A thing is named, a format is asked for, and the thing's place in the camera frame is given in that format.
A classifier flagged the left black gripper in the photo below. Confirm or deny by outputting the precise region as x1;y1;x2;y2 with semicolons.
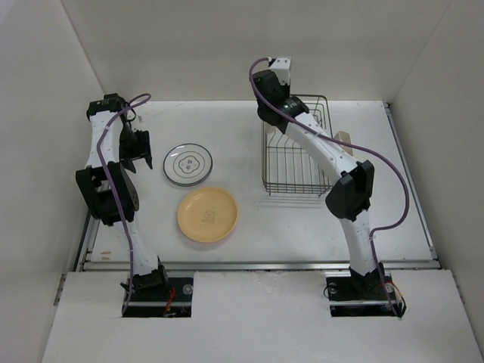
118;123;150;173

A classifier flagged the grey patterned plate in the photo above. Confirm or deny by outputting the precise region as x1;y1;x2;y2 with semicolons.
163;143;213;187

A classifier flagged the tan yellow plate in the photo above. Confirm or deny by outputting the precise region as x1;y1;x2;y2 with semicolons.
177;187;239;244

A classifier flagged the cream white plate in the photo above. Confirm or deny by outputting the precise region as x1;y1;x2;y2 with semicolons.
263;124;278;135

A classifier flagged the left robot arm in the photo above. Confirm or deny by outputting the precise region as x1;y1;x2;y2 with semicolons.
75;93;170;301

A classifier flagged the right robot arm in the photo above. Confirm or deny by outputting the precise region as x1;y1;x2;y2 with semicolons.
250;70;380;300

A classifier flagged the beige cutlery holder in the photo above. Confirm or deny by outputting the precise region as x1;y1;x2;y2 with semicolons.
334;131;353;156

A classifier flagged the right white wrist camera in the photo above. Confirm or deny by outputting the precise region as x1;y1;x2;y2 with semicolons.
268;56;291;86

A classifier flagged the wire dish rack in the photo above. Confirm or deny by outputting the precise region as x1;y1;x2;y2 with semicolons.
261;94;334;197

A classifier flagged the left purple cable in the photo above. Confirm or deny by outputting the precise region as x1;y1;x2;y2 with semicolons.
95;92;152;317

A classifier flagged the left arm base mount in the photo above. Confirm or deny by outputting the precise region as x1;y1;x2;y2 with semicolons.
121;276;194;318

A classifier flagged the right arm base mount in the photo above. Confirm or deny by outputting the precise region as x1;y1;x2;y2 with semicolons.
324;275;407;318

